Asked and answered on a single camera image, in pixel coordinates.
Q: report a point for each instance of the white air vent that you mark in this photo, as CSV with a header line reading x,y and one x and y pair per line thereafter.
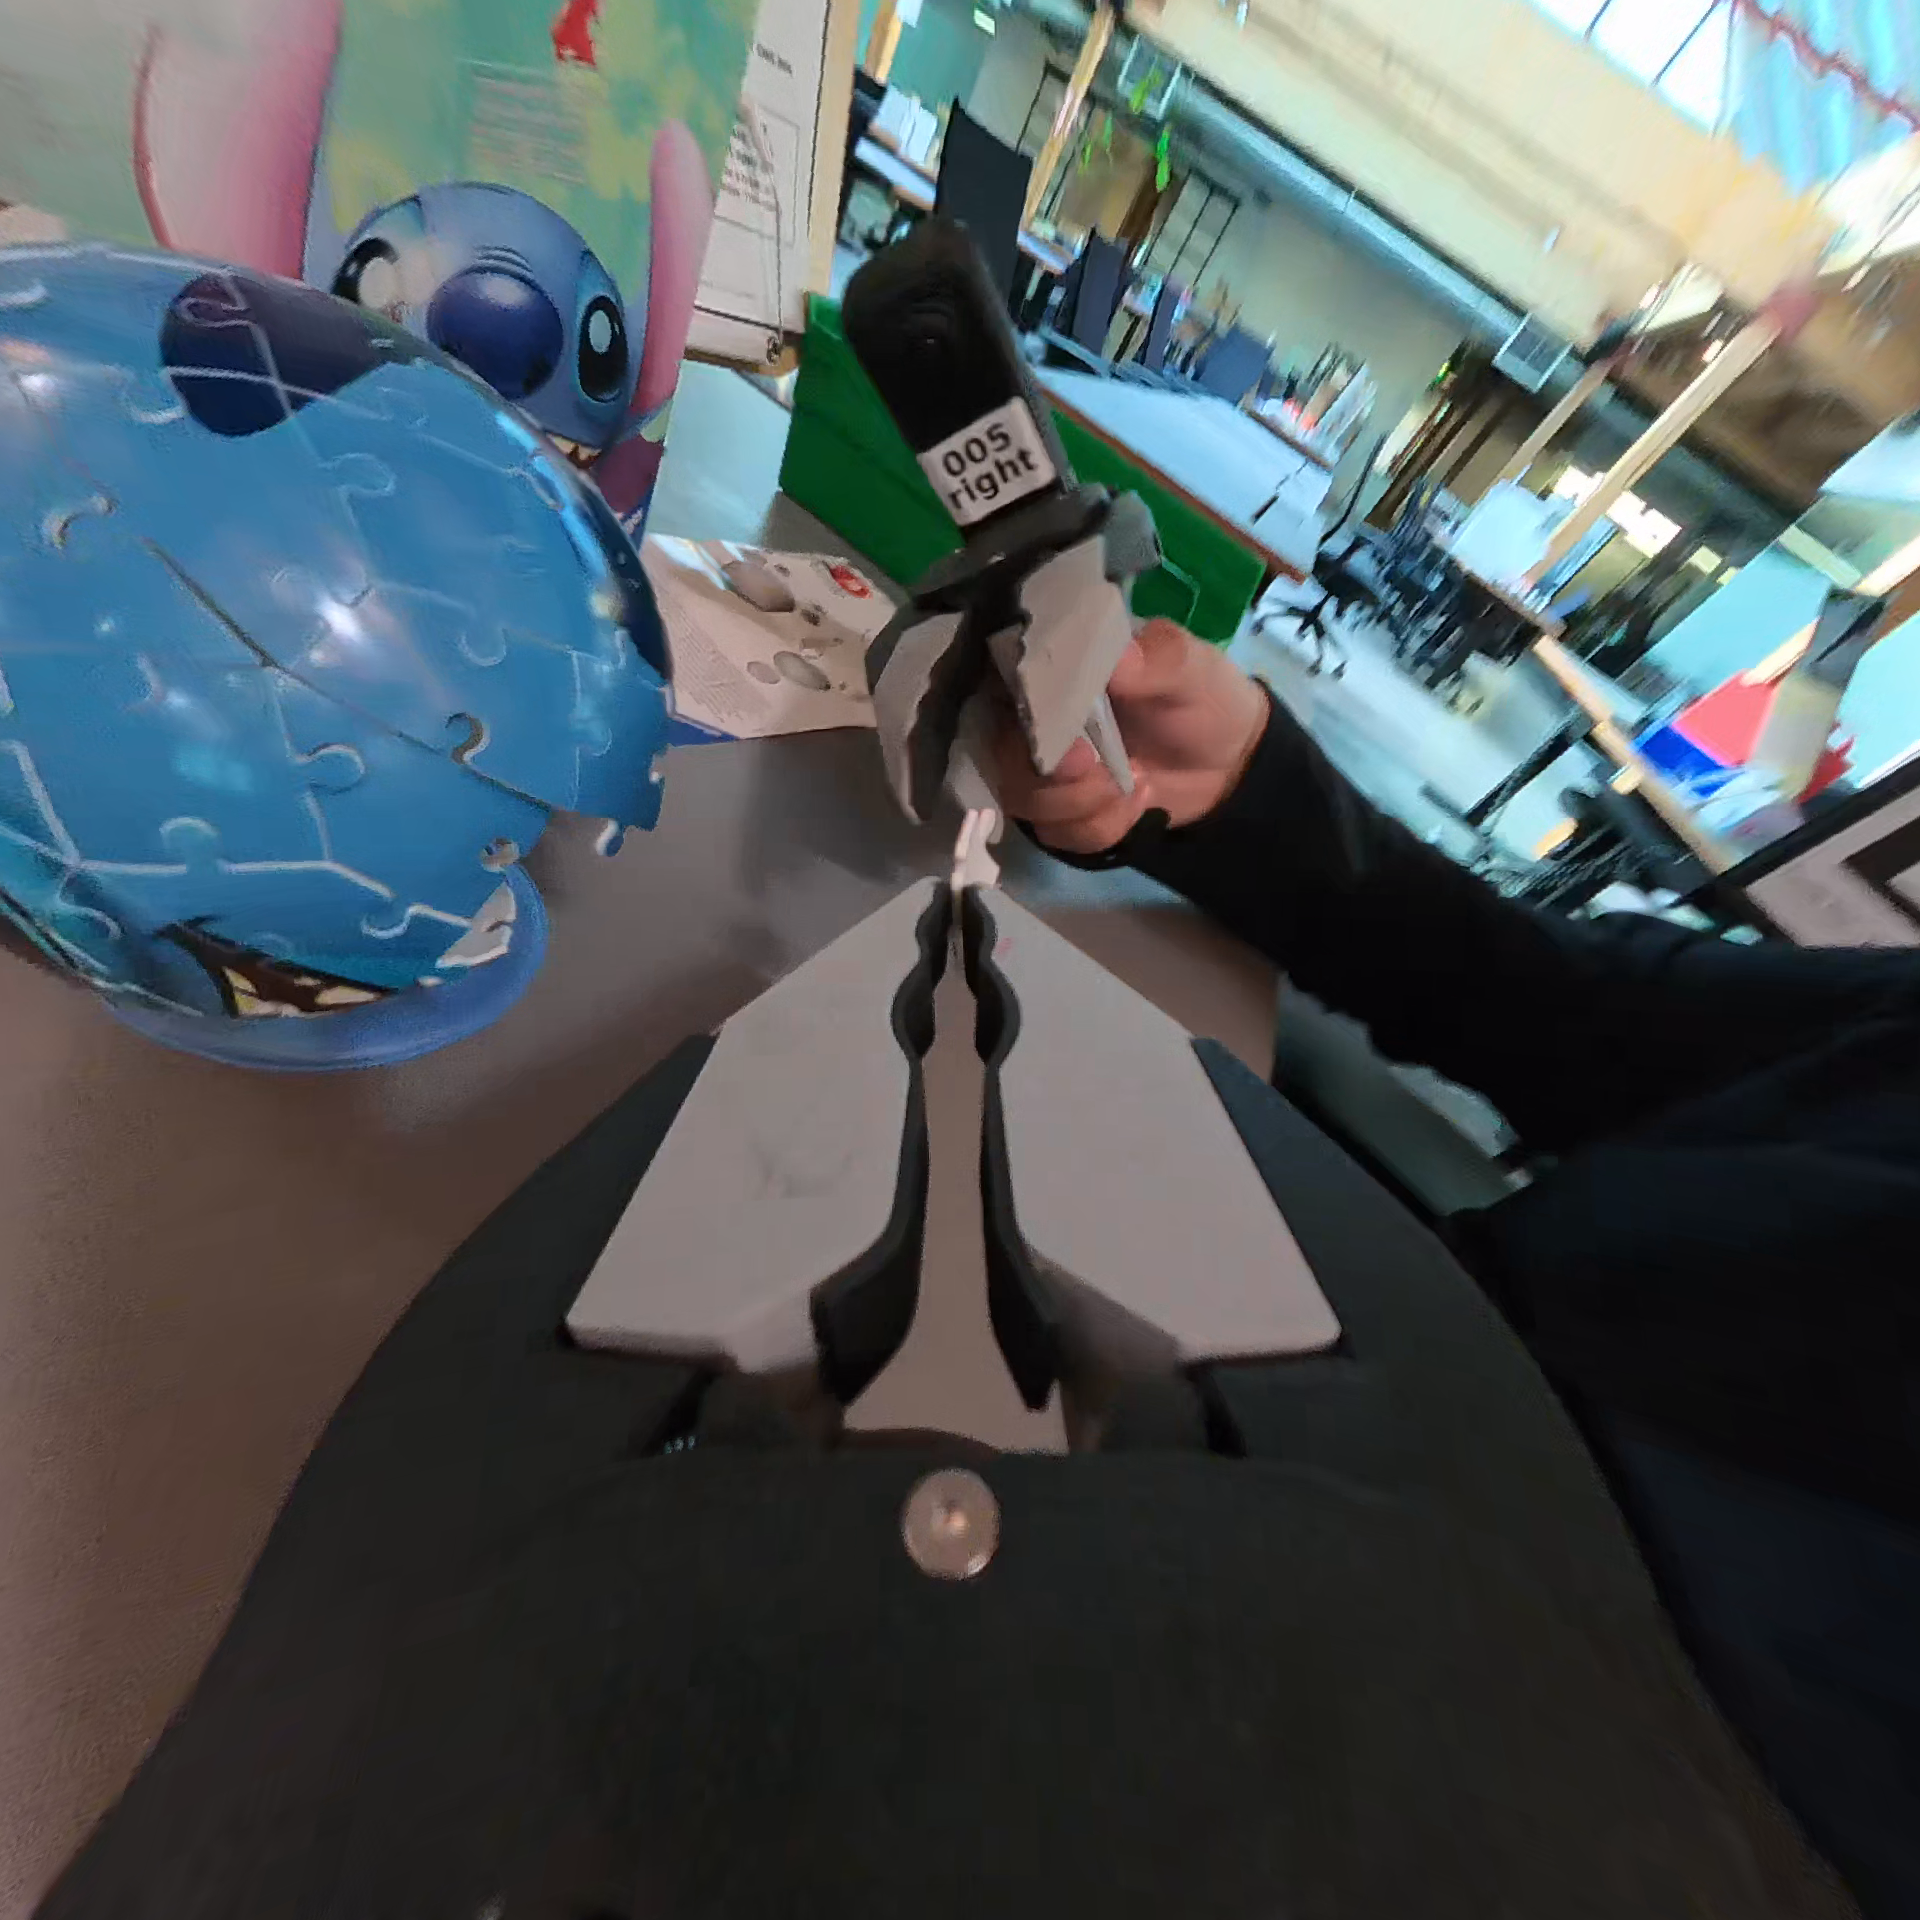
x,y
1531,358

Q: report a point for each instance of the printed instruction sheet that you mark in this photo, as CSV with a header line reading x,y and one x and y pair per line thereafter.
x,y
763,182

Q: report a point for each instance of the person's dark clothed torso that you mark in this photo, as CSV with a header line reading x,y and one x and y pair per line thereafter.
x,y
1770,1349

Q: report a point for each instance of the white puzzle piece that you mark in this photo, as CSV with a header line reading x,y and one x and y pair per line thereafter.
x,y
973,848

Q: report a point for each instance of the white instruction leaflet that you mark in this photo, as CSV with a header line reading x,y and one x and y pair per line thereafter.
x,y
750,661

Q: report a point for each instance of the green plastic bin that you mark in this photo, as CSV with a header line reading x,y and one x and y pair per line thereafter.
x,y
854,480

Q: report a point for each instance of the person's right forearm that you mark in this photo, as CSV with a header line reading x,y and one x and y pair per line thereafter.
x,y
1499,960

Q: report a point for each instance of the black office chair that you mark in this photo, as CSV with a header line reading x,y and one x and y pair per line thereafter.
x,y
1336,585

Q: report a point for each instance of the blue puzzle ball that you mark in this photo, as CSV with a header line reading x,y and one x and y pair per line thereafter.
x,y
300,630

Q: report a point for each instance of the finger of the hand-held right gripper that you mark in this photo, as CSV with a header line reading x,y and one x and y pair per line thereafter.
x,y
914,705
1065,661

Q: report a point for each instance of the wooden post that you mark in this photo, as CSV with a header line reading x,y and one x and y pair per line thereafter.
x,y
1073,119
1651,434

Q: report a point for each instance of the person's right hand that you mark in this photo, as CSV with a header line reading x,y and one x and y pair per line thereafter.
x,y
1185,734

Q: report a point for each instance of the green potted plant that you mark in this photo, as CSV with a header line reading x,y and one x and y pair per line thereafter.
x,y
1157,150

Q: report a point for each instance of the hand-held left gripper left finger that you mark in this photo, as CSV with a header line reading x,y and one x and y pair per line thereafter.
x,y
750,1184

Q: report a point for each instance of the dark-top office table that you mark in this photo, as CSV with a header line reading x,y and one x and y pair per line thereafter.
x,y
1200,452

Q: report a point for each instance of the cartoon printed puzzle box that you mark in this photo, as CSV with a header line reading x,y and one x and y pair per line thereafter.
x,y
450,119

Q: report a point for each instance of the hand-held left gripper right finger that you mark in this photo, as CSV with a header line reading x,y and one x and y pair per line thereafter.
x,y
1154,1200

